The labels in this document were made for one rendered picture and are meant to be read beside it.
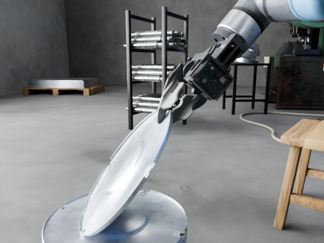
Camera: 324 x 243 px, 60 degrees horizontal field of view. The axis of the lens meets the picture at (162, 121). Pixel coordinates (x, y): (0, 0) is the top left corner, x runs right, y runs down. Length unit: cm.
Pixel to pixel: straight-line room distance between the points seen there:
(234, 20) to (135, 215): 43
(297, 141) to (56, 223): 72
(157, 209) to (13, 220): 67
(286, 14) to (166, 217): 45
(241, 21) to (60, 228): 52
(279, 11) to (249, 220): 78
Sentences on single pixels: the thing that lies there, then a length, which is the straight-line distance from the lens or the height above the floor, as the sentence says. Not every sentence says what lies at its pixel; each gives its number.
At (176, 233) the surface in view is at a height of 24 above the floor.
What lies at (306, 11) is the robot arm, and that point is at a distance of 50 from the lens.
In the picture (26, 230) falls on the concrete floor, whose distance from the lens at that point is 112.
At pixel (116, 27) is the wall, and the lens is 724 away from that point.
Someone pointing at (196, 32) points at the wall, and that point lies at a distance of 692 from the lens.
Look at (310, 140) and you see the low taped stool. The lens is 96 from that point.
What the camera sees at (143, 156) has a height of 39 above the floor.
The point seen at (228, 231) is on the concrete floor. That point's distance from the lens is 104.
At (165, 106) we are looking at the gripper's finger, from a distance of 53.
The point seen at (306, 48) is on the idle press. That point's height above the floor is 71.
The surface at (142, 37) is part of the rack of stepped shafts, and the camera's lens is 232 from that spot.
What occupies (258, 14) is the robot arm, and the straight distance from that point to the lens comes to 57.
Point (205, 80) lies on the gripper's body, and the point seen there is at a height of 53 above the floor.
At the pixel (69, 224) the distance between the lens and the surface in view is 64.
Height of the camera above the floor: 56
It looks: 12 degrees down
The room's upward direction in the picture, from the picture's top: straight up
